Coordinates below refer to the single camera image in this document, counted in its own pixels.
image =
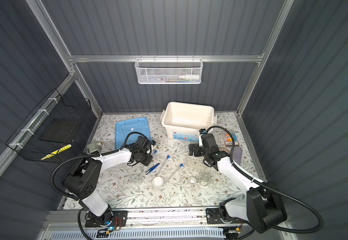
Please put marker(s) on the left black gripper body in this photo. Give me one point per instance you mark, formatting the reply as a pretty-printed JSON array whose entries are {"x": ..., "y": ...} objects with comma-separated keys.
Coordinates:
[{"x": 145, "y": 158}]

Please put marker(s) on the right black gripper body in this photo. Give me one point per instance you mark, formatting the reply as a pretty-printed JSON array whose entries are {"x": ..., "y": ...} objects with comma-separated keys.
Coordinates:
[{"x": 198, "y": 150}]

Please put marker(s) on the clear plastic test tube rack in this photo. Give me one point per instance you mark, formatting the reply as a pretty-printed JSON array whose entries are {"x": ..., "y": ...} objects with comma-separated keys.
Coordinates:
[{"x": 193, "y": 167}]

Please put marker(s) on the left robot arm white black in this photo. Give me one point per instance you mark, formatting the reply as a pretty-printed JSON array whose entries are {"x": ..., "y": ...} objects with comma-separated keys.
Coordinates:
[{"x": 82, "y": 180}]

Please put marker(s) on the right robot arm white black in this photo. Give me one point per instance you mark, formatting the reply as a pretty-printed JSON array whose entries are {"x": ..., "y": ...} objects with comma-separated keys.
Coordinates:
[{"x": 260, "y": 208}]

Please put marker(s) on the blue plastic tweezers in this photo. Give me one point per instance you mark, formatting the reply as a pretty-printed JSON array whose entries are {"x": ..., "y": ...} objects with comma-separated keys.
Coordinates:
[{"x": 152, "y": 168}]

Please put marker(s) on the colourful marker pack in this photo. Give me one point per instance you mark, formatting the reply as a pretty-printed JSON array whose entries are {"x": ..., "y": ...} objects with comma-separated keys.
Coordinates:
[{"x": 230, "y": 139}]

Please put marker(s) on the blue plastic bin lid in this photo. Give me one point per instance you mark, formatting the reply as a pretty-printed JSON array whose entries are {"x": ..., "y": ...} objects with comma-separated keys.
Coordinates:
[{"x": 123, "y": 128}]

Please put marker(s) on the small clear glass beaker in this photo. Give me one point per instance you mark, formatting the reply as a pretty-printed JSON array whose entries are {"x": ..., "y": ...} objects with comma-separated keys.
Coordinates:
[{"x": 136, "y": 179}]

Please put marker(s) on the clear glass conical flask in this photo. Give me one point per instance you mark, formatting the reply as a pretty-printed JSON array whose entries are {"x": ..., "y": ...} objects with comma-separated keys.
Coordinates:
[{"x": 204, "y": 178}]

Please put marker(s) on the white plastic storage bin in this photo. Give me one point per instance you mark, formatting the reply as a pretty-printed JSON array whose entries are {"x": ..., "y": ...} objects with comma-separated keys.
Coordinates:
[{"x": 184, "y": 121}]

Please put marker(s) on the small white crucible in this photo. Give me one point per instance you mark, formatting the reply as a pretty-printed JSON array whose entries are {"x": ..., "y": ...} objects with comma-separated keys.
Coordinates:
[{"x": 192, "y": 180}]

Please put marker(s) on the white tube in mesh basket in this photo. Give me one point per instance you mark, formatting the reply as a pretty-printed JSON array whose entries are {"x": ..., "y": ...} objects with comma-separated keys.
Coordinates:
[{"x": 190, "y": 77}]

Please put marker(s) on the yellow black striped tape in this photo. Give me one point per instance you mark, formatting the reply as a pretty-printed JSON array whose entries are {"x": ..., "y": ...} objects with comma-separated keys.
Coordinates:
[{"x": 56, "y": 152}]

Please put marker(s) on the black pad in basket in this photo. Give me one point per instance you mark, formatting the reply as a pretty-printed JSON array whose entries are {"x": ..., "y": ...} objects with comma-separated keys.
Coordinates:
[{"x": 61, "y": 131}]

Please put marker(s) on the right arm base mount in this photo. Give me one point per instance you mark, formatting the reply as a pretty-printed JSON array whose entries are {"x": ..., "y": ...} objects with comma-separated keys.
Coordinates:
[{"x": 219, "y": 216}]

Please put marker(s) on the aluminium rail front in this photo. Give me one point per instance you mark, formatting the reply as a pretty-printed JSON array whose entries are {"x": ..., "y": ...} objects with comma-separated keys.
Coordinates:
[{"x": 145, "y": 218}]

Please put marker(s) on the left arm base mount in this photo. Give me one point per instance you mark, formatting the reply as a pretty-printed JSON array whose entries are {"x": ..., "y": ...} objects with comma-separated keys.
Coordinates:
[{"x": 108, "y": 219}]

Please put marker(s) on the white wire mesh basket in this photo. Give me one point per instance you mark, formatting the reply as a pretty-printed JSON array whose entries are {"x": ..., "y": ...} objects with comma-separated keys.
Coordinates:
[{"x": 167, "y": 73}]

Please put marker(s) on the black wire mesh basket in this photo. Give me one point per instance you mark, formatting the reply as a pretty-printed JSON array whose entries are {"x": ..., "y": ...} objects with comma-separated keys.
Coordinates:
[{"x": 26, "y": 141}]

